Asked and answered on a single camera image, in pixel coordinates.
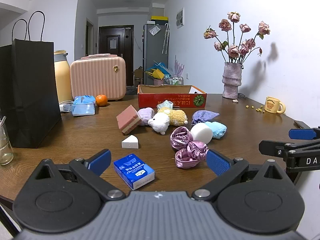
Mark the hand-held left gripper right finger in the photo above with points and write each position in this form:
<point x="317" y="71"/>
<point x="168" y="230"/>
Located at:
<point x="218" y="163"/>

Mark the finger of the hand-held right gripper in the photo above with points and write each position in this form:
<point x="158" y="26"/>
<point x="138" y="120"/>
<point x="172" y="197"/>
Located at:
<point x="301" y="134"/>
<point x="272" y="147"/>

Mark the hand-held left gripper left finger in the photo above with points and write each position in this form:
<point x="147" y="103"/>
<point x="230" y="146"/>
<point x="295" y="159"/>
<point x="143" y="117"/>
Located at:
<point x="100" y="161"/>

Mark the light blue plush toy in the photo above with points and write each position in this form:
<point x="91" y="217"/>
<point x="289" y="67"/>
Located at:
<point x="218" y="129"/>

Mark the white wedge sponge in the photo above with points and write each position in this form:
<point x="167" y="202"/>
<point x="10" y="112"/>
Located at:
<point x="130" y="143"/>

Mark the white round sponge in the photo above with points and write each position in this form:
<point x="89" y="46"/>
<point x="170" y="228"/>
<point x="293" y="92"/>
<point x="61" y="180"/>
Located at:
<point x="201" y="133"/>

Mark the pink layered sponge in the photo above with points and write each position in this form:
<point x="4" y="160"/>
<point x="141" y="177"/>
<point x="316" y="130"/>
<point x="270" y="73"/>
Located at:
<point x="127" y="120"/>

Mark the purple sachet bag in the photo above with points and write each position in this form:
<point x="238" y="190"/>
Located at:
<point x="203" y="116"/>

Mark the white and yellow llama plush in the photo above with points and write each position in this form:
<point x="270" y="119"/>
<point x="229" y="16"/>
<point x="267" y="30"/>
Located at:
<point x="160" y="122"/>

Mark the teal plastic-wrapped item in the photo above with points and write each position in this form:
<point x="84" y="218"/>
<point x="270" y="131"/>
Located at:
<point x="166" y="104"/>

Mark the red cardboard box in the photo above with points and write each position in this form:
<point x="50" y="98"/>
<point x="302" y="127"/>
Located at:
<point x="165" y="101"/>

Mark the scattered yellow pellets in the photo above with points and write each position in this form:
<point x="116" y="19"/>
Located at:
<point x="258" y="109"/>

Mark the yellow bear mug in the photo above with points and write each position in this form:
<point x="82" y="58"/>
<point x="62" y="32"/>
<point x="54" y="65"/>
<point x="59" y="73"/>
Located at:
<point x="272" y="106"/>

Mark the light blue tissue pack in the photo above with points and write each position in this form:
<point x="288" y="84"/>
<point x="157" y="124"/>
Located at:
<point x="82" y="108"/>

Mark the orange tangerine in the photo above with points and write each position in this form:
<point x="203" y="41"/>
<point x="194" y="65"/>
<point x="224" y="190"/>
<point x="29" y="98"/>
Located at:
<point x="101" y="100"/>

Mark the purple textured vase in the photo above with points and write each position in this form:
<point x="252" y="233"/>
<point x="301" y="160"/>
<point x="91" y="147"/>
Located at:
<point x="231" y="80"/>

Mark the pink ribbed suitcase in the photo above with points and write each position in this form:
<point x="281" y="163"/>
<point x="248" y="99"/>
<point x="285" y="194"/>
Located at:
<point x="97" y="77"/>

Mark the cream thermos bottle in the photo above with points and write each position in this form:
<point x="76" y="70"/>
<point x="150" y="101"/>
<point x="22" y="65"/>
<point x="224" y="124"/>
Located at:
<point x="62" y="80"/>

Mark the open cardboard box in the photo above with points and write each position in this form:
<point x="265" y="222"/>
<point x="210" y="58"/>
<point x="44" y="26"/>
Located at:
<point x="138" y="76"/>

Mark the metal cart with bottles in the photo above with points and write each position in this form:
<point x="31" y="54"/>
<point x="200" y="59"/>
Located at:
<point x="173" y="80"/>

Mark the glass jar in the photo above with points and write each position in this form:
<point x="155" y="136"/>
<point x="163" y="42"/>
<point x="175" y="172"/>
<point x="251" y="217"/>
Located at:
<point x="5" y="152"/>

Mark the pink bin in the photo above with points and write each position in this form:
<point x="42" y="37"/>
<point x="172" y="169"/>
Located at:
<point x="158" y="81"/>

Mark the black paper bag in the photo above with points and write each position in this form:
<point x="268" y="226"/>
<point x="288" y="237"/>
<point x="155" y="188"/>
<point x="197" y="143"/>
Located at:
<point x="27" y="92"/>

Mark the dark brown door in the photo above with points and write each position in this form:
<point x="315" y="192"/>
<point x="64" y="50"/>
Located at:
<point x="115" y="60"/>

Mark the dried pink rose bouquet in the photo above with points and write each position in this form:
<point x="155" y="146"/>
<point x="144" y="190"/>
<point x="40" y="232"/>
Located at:
<point x="233" y="50"/>

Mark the blue and yellow bag pile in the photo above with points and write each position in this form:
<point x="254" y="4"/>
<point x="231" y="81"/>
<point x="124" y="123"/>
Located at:
<point x="157" y="71"/>

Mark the grey refrigerator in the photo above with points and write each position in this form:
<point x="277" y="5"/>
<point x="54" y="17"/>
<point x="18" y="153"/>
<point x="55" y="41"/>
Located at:
<point x="152" y="55"/>

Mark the folded pale umbrella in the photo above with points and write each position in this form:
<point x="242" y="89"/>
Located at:
<point x="165" y="40"/>

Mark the clear plastic bag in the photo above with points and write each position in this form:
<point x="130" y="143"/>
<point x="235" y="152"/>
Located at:
<point x="154" y="30"/>

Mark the yellow and black box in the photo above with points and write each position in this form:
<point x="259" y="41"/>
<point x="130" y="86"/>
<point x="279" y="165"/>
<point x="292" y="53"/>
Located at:
<point x="159" y="19"/>

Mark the purple feather wall decoration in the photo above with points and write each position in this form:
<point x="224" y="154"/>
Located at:
<point x="178" y="66"/>

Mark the white wall electrical panel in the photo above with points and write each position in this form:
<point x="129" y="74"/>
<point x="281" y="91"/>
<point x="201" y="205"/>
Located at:
<point x="180" y="17"/>

